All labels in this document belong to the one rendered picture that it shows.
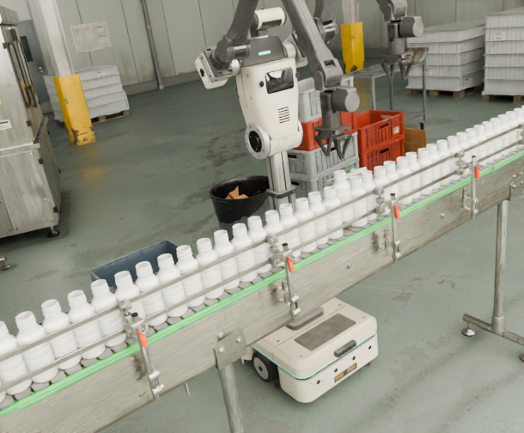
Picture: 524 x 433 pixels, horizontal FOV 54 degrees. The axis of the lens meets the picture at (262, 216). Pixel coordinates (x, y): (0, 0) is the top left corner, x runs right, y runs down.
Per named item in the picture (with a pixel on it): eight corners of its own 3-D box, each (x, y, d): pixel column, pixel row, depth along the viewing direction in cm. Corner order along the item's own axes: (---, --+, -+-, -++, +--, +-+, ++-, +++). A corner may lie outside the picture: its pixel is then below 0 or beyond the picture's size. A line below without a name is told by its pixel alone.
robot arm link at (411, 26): (399, 1, 186) (382, 4, 181) (426, -3, 177) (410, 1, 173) (400, 36, 191) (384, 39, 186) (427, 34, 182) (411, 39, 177)
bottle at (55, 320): (51, 371, 121) (30, 311, 115) (63, 355, 126) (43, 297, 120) (76, 370, 120) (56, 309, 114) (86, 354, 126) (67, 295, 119)
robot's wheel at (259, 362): (261, 353, 248) (271, 347, 251) (246, 353, 262) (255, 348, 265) (275, 384, 247) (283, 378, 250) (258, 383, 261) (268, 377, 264)
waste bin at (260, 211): (249, 296, 334) (234, 204, 310) (212, 274, 369) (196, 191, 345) (301, 270, 358) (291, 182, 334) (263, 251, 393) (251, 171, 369)
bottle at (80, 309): (94, 343, 130) (76, 285, 123) (111, 348, 127) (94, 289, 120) (76, 356, 125) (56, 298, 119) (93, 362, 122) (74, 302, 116)
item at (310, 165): (312, 180, 393) (309, 152, 384) (274, 173, 421) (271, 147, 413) (360, 157, 430) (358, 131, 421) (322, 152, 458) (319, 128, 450)
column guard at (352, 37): (355, 78, 1103) (351, 23, 1062) (342, 77, 1134) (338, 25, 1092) (368, 75, 1124) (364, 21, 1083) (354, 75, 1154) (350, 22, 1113)
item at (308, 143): (309, 151, 385) (306, 122, 377) (271, 146, 414) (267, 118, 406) (358, 131, 422) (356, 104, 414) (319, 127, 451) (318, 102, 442)
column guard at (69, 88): (76, 146, 843) (56, 77, 802) (68, 143, 873) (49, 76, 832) (99, 140, 863) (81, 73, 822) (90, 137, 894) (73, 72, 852)
